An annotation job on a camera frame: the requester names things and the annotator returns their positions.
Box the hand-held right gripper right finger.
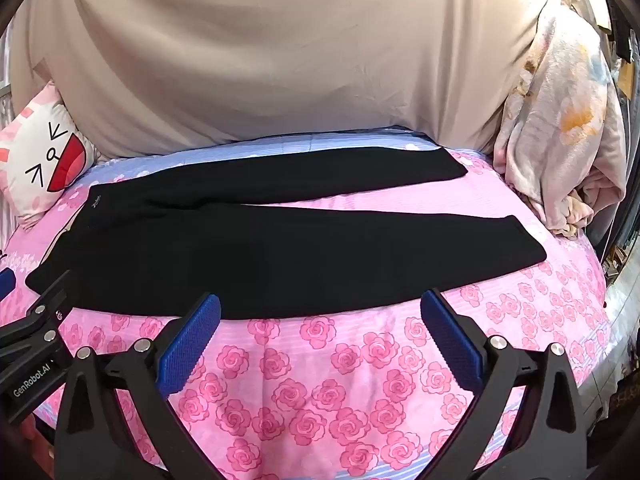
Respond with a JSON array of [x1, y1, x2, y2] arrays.
[[420, 287, 601, 480]]

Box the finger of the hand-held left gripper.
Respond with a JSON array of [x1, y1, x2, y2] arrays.
[[0, 267, 17, 306], [20, 270, 73, 343]]

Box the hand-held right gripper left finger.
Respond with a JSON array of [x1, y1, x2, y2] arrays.
[[54, 292, 223, 480]]

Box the black pants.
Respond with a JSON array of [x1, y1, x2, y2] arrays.
[[26, 146, 547, 321]]

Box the grey striped cloth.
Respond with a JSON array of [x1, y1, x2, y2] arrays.
[[0, 25, 21, 246]]

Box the pink rose print bedsheet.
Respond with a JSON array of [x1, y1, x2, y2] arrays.
[[0, 127, 618, 480]]

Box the white cartoon face pillow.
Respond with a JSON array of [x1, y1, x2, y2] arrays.
[[0, 80, 98, 218]]

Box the pale floral fleece blanket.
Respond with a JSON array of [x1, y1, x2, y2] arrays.
[[492, 0, 628, 238]]

